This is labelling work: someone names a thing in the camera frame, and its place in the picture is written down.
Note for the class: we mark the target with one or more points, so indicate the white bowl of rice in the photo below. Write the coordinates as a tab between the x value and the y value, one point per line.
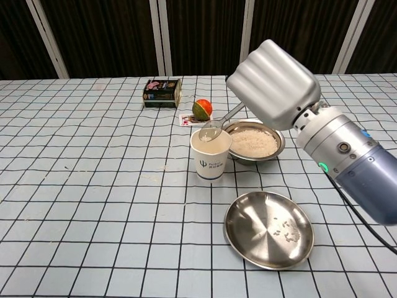
279	146

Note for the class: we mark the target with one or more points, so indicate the metal spoon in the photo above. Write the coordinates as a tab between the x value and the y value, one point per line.
212	130

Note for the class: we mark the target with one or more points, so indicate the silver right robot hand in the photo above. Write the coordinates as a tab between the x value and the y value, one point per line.
273	83

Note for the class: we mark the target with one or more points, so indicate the white paper cup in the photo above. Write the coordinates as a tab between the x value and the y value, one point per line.
211	164

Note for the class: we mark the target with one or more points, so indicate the orange green toy pumpkin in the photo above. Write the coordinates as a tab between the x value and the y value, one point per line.
202	110

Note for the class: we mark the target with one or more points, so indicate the black luncheon meat tin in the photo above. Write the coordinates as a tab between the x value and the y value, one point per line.
161	93

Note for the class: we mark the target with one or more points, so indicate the shallow metal plate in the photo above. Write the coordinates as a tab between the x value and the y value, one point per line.
260	229

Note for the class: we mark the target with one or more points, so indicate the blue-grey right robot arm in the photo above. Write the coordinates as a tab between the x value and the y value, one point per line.
350	161

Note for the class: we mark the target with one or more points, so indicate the blue checkered tablecloth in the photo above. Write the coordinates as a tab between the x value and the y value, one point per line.
93	201

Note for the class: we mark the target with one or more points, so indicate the white screen frame post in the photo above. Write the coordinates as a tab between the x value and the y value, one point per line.
345	37
162	37
246	31
49	40

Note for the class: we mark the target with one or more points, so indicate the playing card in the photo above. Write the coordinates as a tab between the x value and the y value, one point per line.
184	120

